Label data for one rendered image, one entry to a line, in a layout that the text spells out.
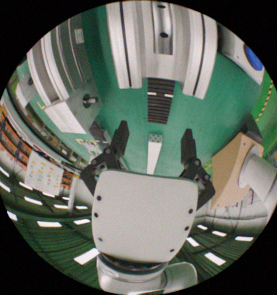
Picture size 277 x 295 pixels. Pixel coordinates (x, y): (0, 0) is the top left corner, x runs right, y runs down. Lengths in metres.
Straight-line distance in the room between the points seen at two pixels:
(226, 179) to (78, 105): 0.46
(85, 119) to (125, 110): 0.11
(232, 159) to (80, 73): 0.47
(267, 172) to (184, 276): 0.35
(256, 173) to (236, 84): 0.29
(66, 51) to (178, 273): 0.37
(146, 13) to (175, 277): 0.33
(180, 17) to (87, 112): 0.24
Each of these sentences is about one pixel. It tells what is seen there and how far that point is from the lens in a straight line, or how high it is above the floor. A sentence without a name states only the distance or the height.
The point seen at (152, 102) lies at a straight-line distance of 0.22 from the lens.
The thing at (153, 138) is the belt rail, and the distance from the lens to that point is 0.30.
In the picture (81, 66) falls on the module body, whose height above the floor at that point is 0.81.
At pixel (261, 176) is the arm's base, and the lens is 0.40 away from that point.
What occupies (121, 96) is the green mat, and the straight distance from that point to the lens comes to 0.23.
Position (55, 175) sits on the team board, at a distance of 3.49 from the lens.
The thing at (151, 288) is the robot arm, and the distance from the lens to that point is 0.18.
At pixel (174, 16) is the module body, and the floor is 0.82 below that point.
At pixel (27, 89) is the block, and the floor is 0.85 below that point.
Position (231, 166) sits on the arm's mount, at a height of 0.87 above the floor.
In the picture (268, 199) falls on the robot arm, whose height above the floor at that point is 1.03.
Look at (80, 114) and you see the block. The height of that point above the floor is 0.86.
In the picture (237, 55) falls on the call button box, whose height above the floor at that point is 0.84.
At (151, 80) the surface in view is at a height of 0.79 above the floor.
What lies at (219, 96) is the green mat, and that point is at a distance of 0.24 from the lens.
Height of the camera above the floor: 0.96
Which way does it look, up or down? 27 degrees down
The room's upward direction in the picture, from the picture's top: 168 degrees counter-clockwise
